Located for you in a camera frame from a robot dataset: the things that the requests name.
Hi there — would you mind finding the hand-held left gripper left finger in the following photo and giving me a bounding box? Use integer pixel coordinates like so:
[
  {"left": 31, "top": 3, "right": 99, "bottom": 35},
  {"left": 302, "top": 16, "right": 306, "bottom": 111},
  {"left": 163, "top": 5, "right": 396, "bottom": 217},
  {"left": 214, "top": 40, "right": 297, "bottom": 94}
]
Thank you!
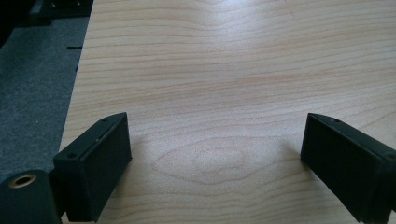
[{"left": 52, "top": 111, "right": 134, "bottom": 223}]

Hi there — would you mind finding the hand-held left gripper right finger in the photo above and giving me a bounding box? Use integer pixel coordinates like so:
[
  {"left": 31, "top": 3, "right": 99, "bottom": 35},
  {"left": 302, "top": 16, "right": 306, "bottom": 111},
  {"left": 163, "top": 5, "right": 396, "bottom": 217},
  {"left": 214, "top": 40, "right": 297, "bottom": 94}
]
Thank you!
[{"left": 300, "top": 112, "right": 396, "bottom": 224}]

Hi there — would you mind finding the black stand base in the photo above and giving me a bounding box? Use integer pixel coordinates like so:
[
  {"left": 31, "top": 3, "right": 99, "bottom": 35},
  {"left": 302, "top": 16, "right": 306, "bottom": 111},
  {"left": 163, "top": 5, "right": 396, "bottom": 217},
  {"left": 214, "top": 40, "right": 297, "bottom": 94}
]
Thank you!
[{"left": 18, "top": 0, "right": 94, "bottom": 27}]

